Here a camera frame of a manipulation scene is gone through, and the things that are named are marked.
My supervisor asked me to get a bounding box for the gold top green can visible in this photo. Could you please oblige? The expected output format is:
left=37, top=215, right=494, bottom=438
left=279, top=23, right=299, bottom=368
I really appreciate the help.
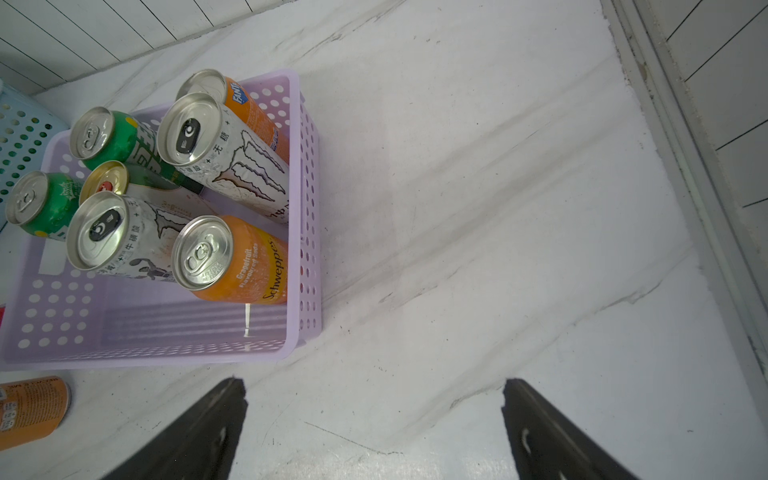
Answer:
left=79, top=160, right=182, bottom=205

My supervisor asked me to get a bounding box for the orange Schweppes can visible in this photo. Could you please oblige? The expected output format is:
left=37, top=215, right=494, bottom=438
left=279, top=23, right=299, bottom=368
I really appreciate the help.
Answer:
left=171, top=215, right=288, bottom=305

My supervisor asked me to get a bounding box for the green Sprite can small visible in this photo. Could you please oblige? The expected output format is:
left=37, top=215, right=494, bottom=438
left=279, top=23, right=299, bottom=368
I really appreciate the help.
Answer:
left=6, top=171, right=83, bottom=241

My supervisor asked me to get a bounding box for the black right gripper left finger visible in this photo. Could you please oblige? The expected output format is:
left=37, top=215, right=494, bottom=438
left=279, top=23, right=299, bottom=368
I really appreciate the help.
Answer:
left=106, top=377, right=248, bottom=479

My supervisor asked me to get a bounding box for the green can rear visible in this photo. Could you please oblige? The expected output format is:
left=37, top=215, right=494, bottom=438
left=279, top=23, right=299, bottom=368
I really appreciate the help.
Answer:
left=69, top=106, right=203, bottom=194

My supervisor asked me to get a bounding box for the white monster can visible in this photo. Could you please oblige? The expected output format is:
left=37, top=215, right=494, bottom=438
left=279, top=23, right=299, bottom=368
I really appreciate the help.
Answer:
left=66, top=191, right=199, bottom=282
left=157, top=92, right=289, bottom=224

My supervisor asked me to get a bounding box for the blue perforated plastic basket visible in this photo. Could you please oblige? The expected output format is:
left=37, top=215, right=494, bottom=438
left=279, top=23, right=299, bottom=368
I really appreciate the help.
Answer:
left=0, top=80, right=69, bottom=204

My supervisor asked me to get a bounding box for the white Monster can front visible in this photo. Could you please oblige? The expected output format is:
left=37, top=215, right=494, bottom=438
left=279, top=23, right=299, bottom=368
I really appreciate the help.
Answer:
left=66, top=191, right=199, bottom=282

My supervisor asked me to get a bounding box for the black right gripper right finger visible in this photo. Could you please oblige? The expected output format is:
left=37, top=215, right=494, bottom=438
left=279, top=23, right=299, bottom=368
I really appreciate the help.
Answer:
left=502, top=378, right=635, bottom=479

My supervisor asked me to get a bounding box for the purple perforated plastic basket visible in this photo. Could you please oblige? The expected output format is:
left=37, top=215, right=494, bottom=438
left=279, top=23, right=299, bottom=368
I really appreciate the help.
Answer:
left=1, top=69, right=322, bottom=371

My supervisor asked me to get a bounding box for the orange Fanta can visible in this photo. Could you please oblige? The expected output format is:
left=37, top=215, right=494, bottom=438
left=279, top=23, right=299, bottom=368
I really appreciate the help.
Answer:
left=175, top=69, right=290, bottom=164

